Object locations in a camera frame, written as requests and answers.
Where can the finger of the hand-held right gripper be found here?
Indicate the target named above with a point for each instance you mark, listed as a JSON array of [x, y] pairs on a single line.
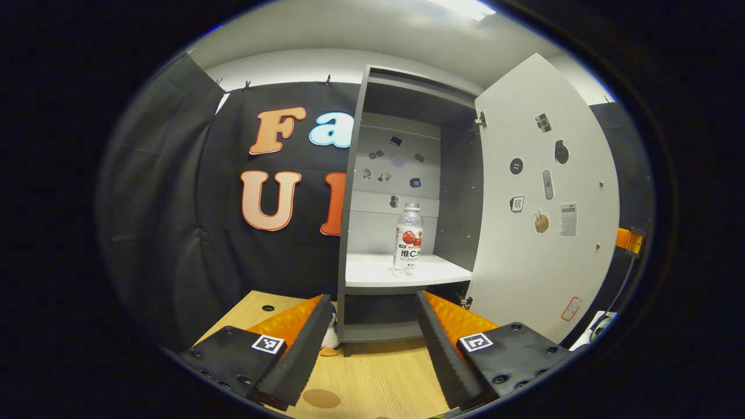
[[625, 240]]

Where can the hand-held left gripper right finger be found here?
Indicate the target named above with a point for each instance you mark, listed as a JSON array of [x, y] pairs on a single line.
[[448, 361]]

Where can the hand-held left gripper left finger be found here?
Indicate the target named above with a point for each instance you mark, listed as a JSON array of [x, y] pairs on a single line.
[[297, 361]]

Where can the round brown coaster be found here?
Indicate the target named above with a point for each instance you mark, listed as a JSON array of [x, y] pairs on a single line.
[[321, 398]]

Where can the white cabinet door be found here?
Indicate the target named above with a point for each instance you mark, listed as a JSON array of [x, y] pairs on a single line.
[[553, 273]]

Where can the clear bottle with red label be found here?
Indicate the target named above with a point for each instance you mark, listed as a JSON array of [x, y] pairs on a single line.
[[408, 244]]

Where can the metal door hinge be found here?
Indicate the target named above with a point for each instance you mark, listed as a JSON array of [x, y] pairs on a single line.
[[480, 122], [465, 301]]

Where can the white cabinet shelf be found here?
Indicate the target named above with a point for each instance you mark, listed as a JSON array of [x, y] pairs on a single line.
[[372, 272]]

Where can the grey cabinet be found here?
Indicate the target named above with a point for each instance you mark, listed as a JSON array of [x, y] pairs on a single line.
[[460, 192]]

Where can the penguin plush toy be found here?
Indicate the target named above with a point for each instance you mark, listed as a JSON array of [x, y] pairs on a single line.
[[330, 337]]

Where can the green white round device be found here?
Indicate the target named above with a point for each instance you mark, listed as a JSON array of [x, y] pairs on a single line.
[[599, 327]]

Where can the black backdrop cloth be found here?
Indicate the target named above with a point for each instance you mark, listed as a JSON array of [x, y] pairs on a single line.
[[174, 203]]

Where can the ceiling light panel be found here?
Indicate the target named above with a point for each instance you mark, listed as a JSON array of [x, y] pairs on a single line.
[[465, 7]]

